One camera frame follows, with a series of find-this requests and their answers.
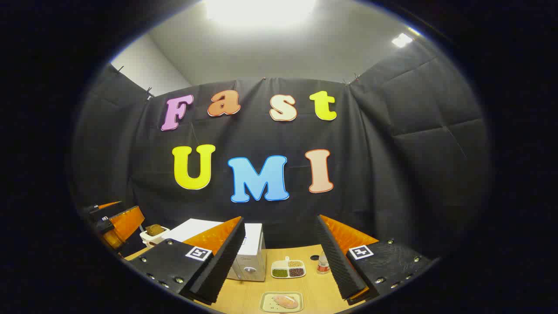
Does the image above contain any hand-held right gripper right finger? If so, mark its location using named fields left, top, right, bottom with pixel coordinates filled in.
left=316, top=215, right=432, bottom=306

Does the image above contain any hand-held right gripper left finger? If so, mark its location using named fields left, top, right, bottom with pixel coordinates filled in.
left=124, top=216, right=246, bottom=306

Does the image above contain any white microwave oven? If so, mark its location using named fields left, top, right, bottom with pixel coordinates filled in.
left=161, top=218, right=266, bottom=282

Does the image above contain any pink chicken breast piece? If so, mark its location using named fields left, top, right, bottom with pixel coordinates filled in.
left=272, top=295, right=299, bottom=308

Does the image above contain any white toaster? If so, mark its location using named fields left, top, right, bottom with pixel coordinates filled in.
left=139, top=225, right=170, bottom=249

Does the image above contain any white divided dish of beans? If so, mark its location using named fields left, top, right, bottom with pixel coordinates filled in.
left=271, top=256, right=306, bottom=279

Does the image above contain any pale green rectangular plate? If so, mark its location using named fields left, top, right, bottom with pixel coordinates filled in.
left=260, top=291, right=304, bottom=313

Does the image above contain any black backdrop cloth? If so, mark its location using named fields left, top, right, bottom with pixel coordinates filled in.
left=72, top=41, right=493, bottom=262

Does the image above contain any large ceiling light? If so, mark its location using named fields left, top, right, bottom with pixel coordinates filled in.
left=204, top=0, right=317, bottom=27

